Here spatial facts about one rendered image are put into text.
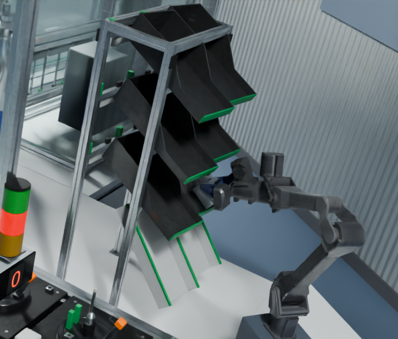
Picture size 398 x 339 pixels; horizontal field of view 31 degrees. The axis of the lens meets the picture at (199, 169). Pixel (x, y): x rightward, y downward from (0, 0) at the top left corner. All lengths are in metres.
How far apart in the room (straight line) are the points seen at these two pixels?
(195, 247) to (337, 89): 2.57
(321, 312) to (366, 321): 1.68
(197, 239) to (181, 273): 0.16
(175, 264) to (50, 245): 0.48
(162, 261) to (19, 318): 0.40
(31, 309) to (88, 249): 0.49
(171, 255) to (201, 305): 0.26
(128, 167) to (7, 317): 0.46
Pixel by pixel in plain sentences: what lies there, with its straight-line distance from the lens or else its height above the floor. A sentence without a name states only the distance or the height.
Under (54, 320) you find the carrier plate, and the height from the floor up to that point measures 0.97.
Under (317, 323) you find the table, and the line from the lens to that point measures 2.22.
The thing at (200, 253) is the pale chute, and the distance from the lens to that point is 2.04.
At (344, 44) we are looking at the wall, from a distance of 4.43.
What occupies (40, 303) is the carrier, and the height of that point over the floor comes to 0.97.
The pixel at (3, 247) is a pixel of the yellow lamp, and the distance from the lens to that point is 1.45.
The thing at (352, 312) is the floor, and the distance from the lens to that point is 3.97.
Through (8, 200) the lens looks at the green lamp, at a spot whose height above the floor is 1.39.
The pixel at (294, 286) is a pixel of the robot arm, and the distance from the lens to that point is 1.68.
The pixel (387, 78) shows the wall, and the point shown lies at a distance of 4.14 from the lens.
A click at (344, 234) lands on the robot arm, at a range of 1.52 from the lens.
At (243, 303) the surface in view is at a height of 0.86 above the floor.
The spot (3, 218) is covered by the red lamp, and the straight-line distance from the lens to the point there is 1.42.
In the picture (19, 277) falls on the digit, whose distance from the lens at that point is 1.51.
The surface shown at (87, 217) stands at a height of 0.86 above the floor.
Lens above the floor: 2.10
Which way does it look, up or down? 25 degrees down
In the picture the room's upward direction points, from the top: 15 degrees clockwise
